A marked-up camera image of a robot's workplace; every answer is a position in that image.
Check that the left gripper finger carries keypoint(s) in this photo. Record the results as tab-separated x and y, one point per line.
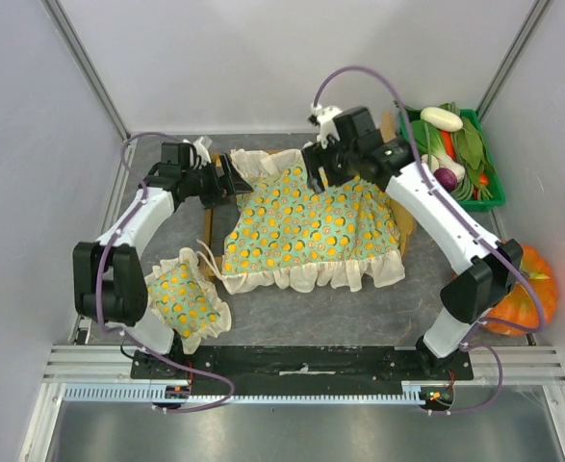
242	187
224	171

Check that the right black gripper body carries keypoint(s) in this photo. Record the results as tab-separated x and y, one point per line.
325	161

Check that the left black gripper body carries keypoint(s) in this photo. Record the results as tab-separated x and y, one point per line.
200	183

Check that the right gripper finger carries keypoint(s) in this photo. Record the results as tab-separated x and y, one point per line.
311	155
330	165

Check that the large lemon print cushion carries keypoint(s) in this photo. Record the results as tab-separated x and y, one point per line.
288	236

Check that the small lemon print pillow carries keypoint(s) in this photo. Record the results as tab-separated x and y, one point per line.
186	301

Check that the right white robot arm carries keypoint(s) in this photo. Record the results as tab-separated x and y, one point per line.
485	268

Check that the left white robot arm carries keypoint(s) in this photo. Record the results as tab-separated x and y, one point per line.
109	285

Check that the toy bok choy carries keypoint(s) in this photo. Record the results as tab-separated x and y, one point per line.
429	141

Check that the white toy radish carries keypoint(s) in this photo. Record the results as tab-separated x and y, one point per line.
441	119

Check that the orange toy carrot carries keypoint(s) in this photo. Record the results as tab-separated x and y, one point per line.
448	144

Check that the purple toy onion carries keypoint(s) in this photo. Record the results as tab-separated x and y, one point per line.
446	178

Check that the green toy spinach leaves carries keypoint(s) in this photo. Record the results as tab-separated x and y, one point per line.
469	145

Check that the green toy long beans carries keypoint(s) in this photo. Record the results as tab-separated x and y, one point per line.
464	188

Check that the green plastic tray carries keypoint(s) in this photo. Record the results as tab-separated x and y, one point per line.
484	199

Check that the orange toy pumpkin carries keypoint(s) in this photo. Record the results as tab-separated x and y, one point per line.
517	313

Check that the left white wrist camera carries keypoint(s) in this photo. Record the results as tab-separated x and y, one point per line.
199	154

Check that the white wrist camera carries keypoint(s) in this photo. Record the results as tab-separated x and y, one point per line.
323	117
199	154

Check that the wooden pet bed frame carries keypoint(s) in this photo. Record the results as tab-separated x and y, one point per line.
403	219

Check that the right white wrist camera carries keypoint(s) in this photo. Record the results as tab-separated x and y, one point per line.
323	117

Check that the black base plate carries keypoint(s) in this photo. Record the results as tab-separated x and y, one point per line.
322	368

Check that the grey slotted cable duct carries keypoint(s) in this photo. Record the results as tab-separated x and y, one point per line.
166	394

